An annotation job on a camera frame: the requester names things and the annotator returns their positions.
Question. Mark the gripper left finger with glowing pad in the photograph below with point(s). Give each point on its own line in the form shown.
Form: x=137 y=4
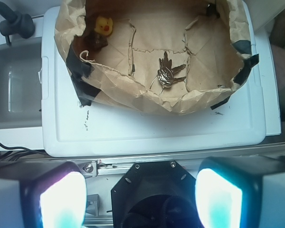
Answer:
x=42 y=195

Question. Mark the aluminium frame rail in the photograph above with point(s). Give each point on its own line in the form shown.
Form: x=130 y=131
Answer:
x=189 y=160

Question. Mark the black faucet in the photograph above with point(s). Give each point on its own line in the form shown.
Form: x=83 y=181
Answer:
x=15 y=23

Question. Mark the dark brown rock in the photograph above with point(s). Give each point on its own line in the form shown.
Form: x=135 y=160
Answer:
x=95 y=41

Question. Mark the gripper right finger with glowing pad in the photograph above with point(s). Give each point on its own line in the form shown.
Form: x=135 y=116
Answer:
x=241 y=192

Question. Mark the yellow rubber duck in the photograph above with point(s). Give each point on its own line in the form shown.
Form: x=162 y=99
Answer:
x=103 y=26

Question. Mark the white plastic bin lid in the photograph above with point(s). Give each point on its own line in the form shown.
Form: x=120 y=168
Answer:
x=72 y=130

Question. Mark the black octagonal mount plate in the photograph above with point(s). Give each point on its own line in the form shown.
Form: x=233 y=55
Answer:
x=155 y=195

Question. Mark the silver corner bracket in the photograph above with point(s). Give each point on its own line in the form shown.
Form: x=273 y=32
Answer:
x=88 y=169

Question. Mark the brown paper bag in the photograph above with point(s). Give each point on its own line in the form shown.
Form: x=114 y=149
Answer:
x=211 y=37

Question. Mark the silver key bunch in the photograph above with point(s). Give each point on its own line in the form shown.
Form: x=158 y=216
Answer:
x=166 y=73

